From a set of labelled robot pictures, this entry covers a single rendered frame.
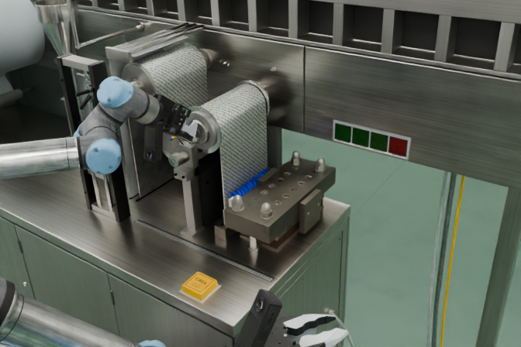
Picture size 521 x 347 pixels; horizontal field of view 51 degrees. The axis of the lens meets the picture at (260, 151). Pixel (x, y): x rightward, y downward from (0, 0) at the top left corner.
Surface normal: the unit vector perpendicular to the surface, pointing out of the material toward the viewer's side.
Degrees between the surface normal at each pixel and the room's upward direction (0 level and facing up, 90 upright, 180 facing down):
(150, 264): 0
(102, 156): 90
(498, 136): 90
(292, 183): 0
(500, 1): 90
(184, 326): 90
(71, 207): 0
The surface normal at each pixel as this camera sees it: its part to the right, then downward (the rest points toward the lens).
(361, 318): -0.03, -0.89
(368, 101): -0.57, 0.40
